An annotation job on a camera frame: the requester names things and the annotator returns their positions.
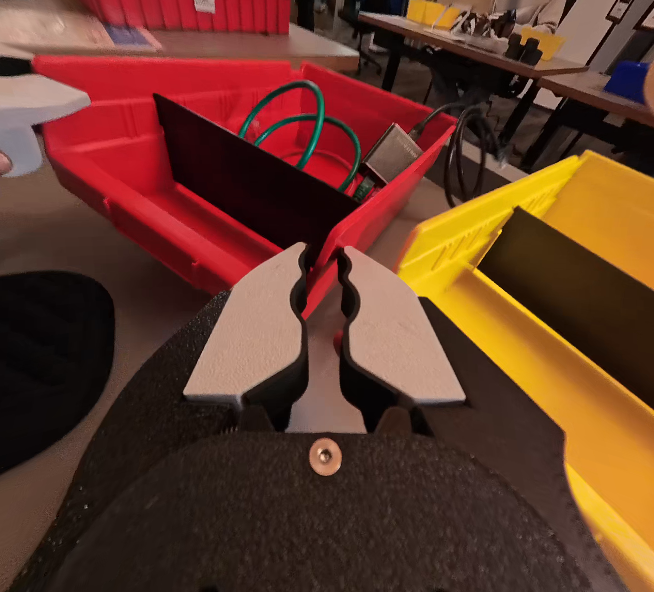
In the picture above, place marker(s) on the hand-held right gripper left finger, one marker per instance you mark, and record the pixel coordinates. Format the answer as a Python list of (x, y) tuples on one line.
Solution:
[(250, 336)]

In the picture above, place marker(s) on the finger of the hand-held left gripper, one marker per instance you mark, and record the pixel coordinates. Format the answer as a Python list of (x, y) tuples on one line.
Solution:
[(36, 101)]

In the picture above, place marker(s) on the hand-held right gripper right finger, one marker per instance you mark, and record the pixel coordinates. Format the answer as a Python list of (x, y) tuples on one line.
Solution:
[(398, 341)]

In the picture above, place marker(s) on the black padded armrest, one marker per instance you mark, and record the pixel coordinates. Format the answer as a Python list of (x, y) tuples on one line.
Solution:
[(51, 362)]

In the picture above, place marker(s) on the yellow plastic bin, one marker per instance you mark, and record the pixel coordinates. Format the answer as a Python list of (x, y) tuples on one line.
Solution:
[(511, 346)]

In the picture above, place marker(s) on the black divider plate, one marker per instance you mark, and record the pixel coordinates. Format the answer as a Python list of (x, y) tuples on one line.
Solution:
[(245, 178), (572, 285)]

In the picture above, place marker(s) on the blue printed sheet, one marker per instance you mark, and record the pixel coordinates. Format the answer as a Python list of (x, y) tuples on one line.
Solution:
[(133, 36)]

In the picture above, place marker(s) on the black office chair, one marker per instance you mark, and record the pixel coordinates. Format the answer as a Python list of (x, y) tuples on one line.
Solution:
[(365, 55)]

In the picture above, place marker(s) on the small yellow bin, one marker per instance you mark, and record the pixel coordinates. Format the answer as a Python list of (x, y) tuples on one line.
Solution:
[(424, 12), (544, 42)]

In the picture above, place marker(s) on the red plastic bin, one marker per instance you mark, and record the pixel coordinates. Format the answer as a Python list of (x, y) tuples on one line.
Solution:
[(127, 167)]

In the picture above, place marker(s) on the black ethernet splitter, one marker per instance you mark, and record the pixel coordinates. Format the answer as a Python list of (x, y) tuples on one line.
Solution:
[(391, 155)]

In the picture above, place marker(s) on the blue plastic bin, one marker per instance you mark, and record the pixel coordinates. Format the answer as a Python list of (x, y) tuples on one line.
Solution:
[(628, 81)]

